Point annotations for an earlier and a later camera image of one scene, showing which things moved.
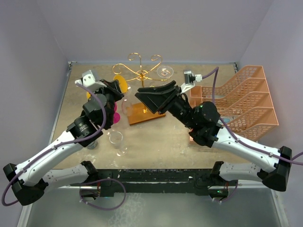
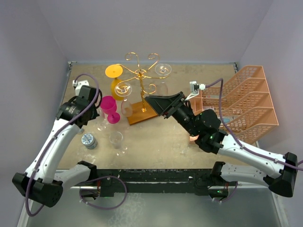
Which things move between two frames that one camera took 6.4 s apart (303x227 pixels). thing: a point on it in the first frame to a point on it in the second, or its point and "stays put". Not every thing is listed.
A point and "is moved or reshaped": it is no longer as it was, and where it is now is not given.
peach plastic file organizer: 243,103 stays put
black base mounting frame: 200,182 stays put
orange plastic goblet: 123,84 to 114,71
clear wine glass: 164,73 is moved or reshaped
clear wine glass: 126,107 stays put
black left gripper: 112,87 to 95,113
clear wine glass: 116,138 stays put
